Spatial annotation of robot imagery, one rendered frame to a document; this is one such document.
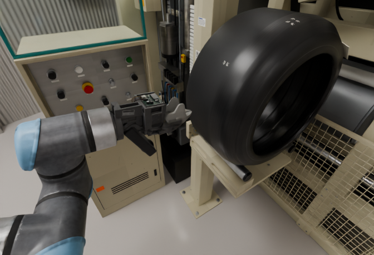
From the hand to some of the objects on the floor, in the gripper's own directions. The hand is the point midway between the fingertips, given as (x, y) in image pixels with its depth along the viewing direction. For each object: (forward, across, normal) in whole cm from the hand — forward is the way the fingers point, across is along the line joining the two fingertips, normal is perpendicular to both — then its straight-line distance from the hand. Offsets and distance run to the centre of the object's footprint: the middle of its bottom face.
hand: (187, 114), depth 54 cm
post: (+48, +32, +117) cm, 130 cm away
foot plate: (+48, +32, +116) cm, 130 cm away
